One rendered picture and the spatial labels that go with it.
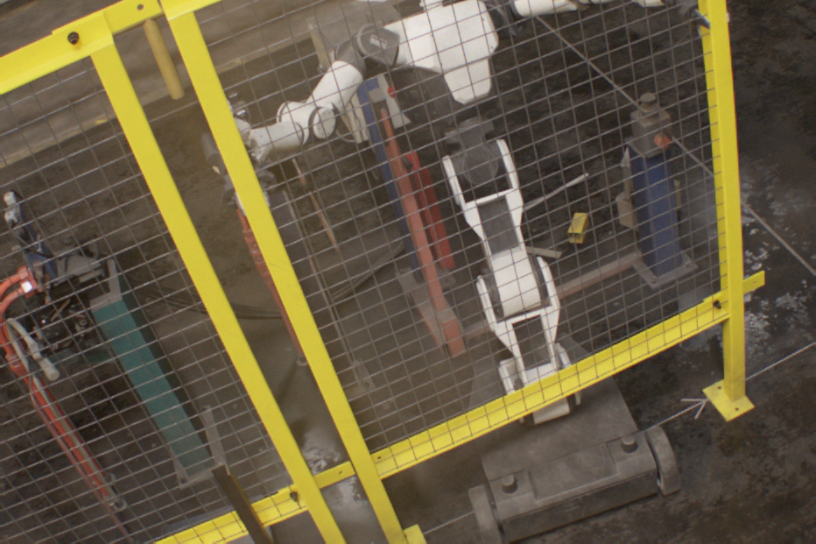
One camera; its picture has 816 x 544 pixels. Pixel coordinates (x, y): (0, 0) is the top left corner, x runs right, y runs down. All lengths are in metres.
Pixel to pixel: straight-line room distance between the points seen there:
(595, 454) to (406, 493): 0.63
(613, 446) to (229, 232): 2.14
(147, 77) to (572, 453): 3.73
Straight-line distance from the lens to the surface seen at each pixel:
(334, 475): 2.89
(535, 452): 3.12
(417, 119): 2.92
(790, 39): 5.04
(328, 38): 3.61
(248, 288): 4.23
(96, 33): 2.06
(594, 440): 3.11
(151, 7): 2.06
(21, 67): 2.08
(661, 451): 3.04
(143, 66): 6.20
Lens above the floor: 2.59
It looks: 38 degrees down
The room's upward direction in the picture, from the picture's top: 17 degrees counter-clockwise
